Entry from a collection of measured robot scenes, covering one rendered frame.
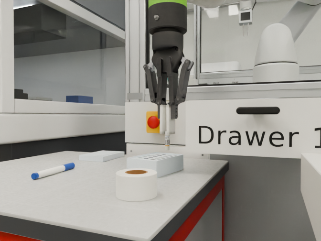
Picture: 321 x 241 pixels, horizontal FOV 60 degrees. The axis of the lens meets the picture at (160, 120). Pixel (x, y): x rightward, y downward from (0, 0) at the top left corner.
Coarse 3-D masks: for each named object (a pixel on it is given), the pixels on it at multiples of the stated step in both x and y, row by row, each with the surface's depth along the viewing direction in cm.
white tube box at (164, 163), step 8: (128, 160) 64; (136, 160) 63; (144, 160) 62; (152, 160) 61; (160, 160) 62; (168, 160) 64; (176, 160) 68; (128, 168) 65; (152, 168) 61; (160, 168) 62; (168, 168) 64; (176, 168) 68; (160, 176) 62
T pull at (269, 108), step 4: (240, 108) 51; (244, 108) 51; (248, 108) 50; (252, 108) 50; (256, 108) 50; (260, 108) 49; (264, 108) 49; (268, 108) 49; (272, 108) 49; (276, 108) 48; (236, 112) 51; (240, 112) 51; (244, 112) 51; (248, 112) 50; (252, 112) 50; (256, 112) 50; (260, 112) 49; (264, 112) 49; (268, 112) 49; (272, 112) 49; (276, 112) 48
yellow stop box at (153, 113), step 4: (148, 112) 92; (152, 112) 91; (156, 112) 90; (148, 116) 92; (156, 116) 90; (148, 128) 92; (156, 128) 91; (148, 132) 92; (152, 132) 91; (156, 132) 91
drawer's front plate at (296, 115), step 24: (192, 120) 58; (216, 120) 56; (240, 120) 54; (264, 120) 53; (288, 120) 51; (312, 120) 50; (192, 144) 58; (216, 144) 56; (264, 144) 53; (288, 144) 51; (312, 144) 50
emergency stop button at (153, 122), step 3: (150, 117) 88; (153, 117) 88; (156, 117) 88; (150, 120) 88; (153, 120) 88; (156, 120) 88; (150, 123) 88; (153, 123) 88; (156, 123) 88; (159, 123) 88; (150, 126) 88; (153, 126) 88; (156, 126) 88
